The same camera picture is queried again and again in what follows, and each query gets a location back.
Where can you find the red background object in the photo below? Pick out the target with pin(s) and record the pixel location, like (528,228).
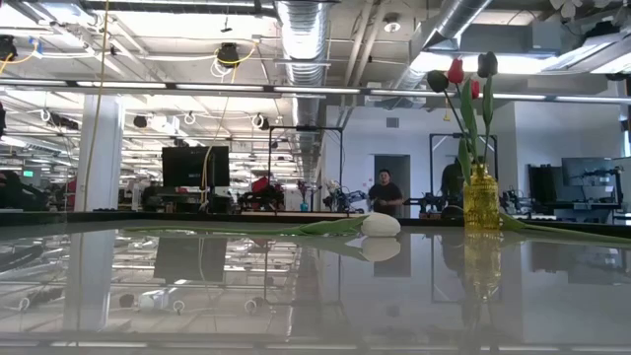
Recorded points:
(260,185)

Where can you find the person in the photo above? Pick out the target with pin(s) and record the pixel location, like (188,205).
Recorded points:
(451,185)
(385,194)

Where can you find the black upright monitor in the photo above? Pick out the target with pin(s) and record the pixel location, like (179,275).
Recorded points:
(544,185)

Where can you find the white pillar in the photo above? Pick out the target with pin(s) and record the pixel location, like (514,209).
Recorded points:
(101,158)

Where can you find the black computer monitor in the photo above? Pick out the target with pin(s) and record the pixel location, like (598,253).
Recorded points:
(192,167)

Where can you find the black metal station frame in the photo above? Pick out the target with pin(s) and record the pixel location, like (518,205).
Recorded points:
(305,128)
(443,135)

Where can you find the blue background robot arm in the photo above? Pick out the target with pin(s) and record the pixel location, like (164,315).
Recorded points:
(345,199)

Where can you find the grey wide monitor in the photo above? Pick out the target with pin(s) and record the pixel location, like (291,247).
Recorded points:
(589,172)

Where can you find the smooth silver ventilation duct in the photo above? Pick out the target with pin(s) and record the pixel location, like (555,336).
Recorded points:
(443,29)

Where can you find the yellow glass vase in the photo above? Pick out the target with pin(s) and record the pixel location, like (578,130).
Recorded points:
(481,207)

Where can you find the black background robot arm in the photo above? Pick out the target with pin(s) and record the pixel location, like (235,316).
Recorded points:
(421,202)

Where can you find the silver ribbed ventilation duct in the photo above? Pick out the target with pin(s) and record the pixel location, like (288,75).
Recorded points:
(303,39)

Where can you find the long ceiling light strip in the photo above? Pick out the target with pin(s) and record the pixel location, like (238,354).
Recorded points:
(315,90)

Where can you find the black metal table frame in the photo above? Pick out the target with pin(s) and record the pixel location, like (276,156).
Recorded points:
(148,218)

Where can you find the teal vase with flowers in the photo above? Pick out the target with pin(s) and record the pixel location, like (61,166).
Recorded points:
(304,207)

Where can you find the black ceiling camera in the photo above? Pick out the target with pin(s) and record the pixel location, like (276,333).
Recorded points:
(6,47)
(228,54)

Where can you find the round ceiling fixture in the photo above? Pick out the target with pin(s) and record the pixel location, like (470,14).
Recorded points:
(392,24)

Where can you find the black artificial tulip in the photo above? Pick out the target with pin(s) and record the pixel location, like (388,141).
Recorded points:
(437,81)
(488,64)

